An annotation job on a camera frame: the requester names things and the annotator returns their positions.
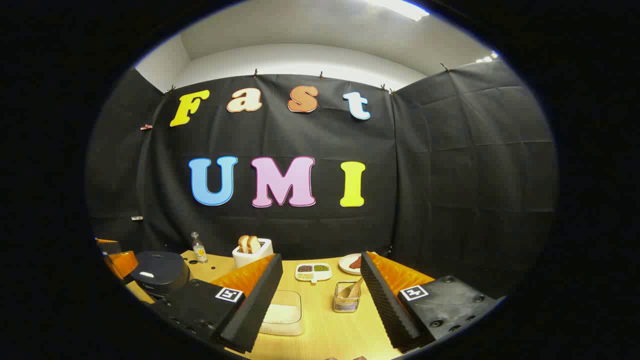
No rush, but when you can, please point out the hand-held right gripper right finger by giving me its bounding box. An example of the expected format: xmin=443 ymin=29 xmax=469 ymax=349
xmin=360 ymin=251 xmax=501 ymax=351

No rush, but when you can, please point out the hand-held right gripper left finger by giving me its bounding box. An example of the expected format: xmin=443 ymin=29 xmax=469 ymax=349
xmin=148 ymin=253 xmax=284 ymax=354

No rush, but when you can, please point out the clear box of rice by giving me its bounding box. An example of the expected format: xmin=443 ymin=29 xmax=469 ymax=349
xmin=258 ymin=290 xmax=304 ymax=336

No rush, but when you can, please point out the black rice cooker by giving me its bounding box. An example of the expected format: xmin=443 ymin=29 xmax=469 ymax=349
xmin=123 ymin=251 xmax=192 ymax=300

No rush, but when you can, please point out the wooden spoon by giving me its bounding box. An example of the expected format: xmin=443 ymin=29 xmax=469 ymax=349
xmin=338 ymin=276 xmax=364 ymax=300

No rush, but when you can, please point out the wire metal chopstick holder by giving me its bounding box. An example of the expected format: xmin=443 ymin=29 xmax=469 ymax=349
xmin=333 ymin=281 xmax=362 ymax=314

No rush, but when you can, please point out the white toaster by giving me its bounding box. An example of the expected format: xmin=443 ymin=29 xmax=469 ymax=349
xmin=232 ymin=238 xmax=274 ymax=269

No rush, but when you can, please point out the white round plate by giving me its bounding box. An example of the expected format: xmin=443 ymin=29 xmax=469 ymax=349
xmin=338 ymin=253 xmax=363 ymax=276

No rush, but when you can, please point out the white divided grain dish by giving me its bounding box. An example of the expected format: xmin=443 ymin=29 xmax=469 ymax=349
xmin=295 ymin=263 xmax=332 ymax=284

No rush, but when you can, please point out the small glass bottle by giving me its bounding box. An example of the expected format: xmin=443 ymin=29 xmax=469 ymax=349
xmin=191 ymin=231 xmax=208 ymax=264

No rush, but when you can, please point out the black backdrop cloth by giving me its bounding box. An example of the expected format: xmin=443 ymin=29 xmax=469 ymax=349
xmin=86 ymin=60 xmax=558 ymax=301

